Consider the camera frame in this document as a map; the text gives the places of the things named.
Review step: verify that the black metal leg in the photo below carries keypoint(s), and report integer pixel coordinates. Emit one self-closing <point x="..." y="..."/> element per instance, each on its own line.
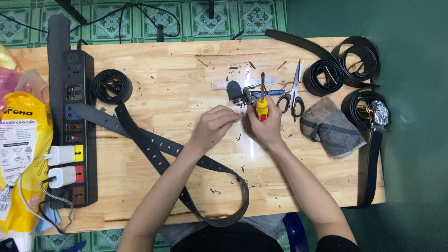
<point x="160" y="33"/>
<point x="71" y="10"/>
<point x="211" y="8"/>

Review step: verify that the scattered black leather scraps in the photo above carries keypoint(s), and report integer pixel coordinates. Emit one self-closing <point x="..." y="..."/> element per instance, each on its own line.
<point x="252" y="65"/>

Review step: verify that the clear plastic ruler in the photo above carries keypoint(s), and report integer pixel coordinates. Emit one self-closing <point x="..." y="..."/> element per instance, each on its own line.
<point x="218" y="85"/>

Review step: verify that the person's right hand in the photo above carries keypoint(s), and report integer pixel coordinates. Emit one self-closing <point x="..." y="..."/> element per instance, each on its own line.
<point x="269" y="131"/>

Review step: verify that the yellow tissue packet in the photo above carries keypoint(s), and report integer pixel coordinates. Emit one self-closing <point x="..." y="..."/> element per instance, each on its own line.
<point x="24" y="140"/>

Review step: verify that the light blue cloth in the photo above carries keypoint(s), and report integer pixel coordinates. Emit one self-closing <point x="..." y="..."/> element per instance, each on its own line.
<point x="49" y="218"/>

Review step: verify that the person's left fingers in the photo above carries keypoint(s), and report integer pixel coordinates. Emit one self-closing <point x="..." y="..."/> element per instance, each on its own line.
<point x="229" y="113"/>

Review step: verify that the black belt silver buckle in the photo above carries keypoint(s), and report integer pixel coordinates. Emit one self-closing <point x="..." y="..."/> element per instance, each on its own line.
<point x="372" y="161"/>

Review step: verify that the person's black shirt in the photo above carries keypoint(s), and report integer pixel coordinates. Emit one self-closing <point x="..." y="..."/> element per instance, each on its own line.
<point x="227" y="241"/>

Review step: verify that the large coiled black belt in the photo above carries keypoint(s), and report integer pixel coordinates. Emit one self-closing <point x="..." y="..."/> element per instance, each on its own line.
<point x="372" y="61"/>

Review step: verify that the long perforated black belt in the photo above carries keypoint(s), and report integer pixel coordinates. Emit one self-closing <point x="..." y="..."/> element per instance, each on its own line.
<point x="154" y="154"/>

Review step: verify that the grey striped cloth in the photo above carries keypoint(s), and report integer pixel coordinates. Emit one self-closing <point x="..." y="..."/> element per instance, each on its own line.
<point x="332" y="131"/>

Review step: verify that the small coiled black belt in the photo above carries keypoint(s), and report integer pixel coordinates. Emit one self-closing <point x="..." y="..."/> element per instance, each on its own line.
<point x="105" y="87"/>

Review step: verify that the person's left hand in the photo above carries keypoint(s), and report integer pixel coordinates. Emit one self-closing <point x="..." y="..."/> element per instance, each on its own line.
<point x="210" y="127"/>

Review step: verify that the black belt end piece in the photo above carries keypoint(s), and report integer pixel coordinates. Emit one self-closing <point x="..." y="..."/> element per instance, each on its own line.
<point x="233" y="89"/>

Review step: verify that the pink plastic bag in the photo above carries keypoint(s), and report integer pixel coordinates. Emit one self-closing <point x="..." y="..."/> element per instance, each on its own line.
<point x="8" y="80"/>

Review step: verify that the white charger plug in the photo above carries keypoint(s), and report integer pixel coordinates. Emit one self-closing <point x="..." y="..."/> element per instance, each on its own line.
<point x="62" y="177"/>
<point x="61" y="155"/>

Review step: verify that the blue plastic chair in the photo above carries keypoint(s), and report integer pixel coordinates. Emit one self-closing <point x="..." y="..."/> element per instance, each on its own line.
<point x="297" y="232"/>

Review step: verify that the coiled black belt long tail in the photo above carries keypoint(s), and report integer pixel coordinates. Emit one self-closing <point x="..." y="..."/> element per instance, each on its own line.
<point x="311" y="78"/>

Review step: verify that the person's grey trousers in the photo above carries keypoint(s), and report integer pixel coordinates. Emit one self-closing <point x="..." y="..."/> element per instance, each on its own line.
<point x="269" y="224"/>

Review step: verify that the black power strip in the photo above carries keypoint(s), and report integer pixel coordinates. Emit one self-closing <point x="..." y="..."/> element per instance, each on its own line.
<point x="78" y="77"/>

